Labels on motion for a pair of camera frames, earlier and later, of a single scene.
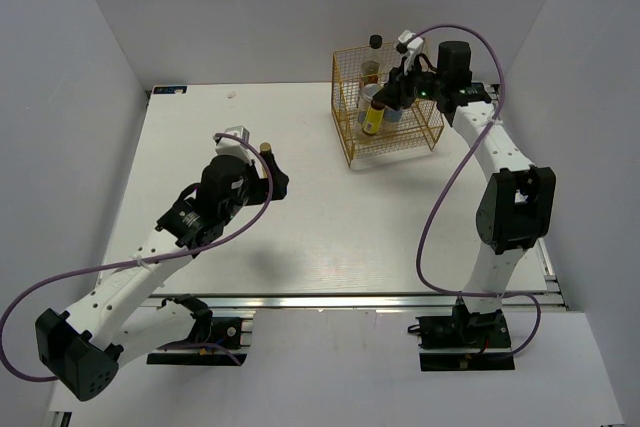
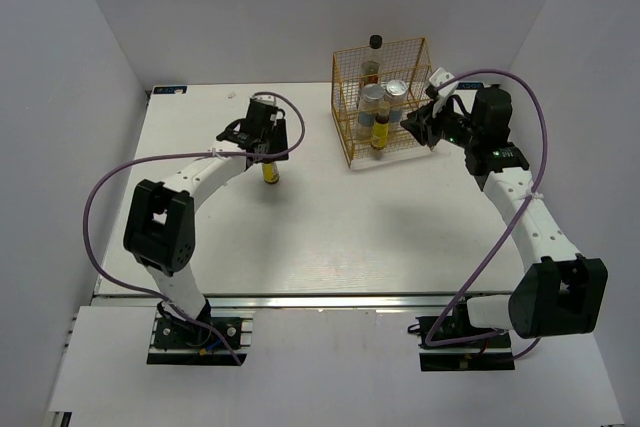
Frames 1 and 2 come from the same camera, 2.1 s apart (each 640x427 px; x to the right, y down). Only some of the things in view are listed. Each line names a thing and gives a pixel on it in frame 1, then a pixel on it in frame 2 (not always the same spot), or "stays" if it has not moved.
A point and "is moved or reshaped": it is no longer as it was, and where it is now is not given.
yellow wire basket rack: [369, 131] stays
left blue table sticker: [169, 89] stays
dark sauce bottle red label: [370, 67] stays
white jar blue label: [366, 96] stays
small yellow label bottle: [267, 154] is moved or reshaped
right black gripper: [395, 91] → [423, 126]
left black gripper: [262, 186] → [280, 141]
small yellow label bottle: [374, 117] → [380, 126]
